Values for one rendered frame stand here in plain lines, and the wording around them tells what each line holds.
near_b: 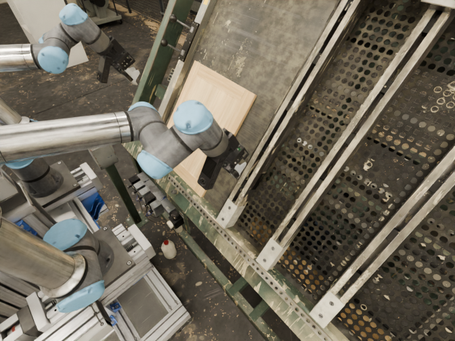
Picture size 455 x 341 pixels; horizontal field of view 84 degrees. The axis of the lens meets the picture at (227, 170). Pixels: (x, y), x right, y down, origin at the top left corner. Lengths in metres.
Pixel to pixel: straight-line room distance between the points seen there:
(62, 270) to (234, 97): 0.91
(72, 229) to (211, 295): 1.32
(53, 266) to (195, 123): 0.47
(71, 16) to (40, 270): 0.77
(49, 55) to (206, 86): 0.68
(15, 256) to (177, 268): 1.56
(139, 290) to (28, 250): 1.29
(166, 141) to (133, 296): 1.46
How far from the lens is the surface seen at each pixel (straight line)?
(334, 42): 1.04
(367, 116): 0.98
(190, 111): 0.54
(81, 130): 0.64
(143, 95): 1.71
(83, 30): 1.11
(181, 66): 1.49
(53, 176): 1.37
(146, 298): 1.88
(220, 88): 1.29
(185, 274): 2.09
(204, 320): 2.00
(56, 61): 1.00
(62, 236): 0.91
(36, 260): 0.71
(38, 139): 0.64
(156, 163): 0.57
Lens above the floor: 1.95
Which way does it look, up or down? 49 degrees down
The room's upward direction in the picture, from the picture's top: straight up
